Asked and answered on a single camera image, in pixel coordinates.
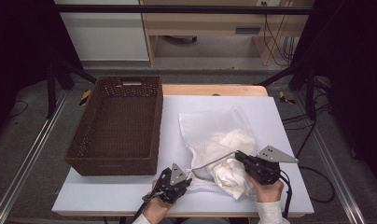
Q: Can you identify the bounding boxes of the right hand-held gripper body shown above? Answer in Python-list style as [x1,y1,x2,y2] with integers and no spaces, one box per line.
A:
[244,145,299,186]

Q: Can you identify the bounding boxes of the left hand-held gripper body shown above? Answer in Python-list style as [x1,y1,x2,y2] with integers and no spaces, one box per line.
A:
[142,162,187,204]

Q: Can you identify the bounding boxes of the white garment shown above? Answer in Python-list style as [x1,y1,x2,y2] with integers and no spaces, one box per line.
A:
[206,129,259,201]

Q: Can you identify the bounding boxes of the white mesh laundry bag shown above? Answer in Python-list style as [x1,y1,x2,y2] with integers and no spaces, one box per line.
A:
[177,105,259,196]

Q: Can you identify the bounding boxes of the brown woven basket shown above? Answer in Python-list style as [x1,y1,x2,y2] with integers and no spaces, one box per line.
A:
[64,76,164,176]

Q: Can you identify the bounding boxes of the person's right hand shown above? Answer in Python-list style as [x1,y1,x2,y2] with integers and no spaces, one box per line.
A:
[248,175,285,203]

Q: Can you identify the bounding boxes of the person's left hand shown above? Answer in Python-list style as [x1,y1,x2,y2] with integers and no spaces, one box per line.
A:
[143,179,175,224]

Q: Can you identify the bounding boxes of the white table cover sheet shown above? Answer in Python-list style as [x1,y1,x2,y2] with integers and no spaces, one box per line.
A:
[51,94,315,217]

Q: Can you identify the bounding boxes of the yellow black tape piece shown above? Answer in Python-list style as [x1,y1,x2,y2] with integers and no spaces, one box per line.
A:
[78,89,93,107]
[278,91,297,105]

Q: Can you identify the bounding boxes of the wooden table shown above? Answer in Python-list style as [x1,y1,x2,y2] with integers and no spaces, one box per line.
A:
[57,83,306,218]

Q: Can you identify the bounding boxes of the dark object under desk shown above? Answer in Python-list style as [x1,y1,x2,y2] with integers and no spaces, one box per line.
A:
[162,35,199,44]

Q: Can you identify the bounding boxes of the black curtain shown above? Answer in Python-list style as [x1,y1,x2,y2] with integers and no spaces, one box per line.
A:
[297,0,377,190]
[0,0,83,139]

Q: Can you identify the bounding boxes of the white cabinet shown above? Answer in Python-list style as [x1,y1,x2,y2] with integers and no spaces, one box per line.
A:
[53,0,150,62]

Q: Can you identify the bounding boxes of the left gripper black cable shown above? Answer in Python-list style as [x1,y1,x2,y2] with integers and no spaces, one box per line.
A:
[133,191,162,221]

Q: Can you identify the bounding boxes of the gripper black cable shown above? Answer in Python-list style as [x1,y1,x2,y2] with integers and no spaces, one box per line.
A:
[280,170,294,218]
[133,191,162,221]

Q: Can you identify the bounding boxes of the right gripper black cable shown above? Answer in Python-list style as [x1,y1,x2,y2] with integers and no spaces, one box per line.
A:
[280,170,294,218]

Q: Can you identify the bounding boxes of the black looped floor cable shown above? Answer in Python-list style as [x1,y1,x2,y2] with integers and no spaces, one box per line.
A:
[299,166,336,204]

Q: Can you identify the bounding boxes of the aluminium floor rail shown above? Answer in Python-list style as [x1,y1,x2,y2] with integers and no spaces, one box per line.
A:
[0,89,70,224]
[292,91,369,224]

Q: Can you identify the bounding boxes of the black cables by frame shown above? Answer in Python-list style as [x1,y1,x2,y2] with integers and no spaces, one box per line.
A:
[281,77,333,159]

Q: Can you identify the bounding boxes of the black frame leg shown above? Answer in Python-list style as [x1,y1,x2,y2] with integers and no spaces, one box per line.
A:
[257,60,319,121]
[46,58,98,119]

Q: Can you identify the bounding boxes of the hanging desk cables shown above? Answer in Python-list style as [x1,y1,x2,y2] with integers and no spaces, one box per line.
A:
[261,1,300,67]

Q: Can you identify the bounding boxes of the black horizontal frame bar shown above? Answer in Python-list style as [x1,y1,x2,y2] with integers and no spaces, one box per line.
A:
[52,4,314,16]

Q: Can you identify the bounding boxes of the thin black floor cable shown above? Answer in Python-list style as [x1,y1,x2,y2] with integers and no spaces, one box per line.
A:
[7,100,29,119]

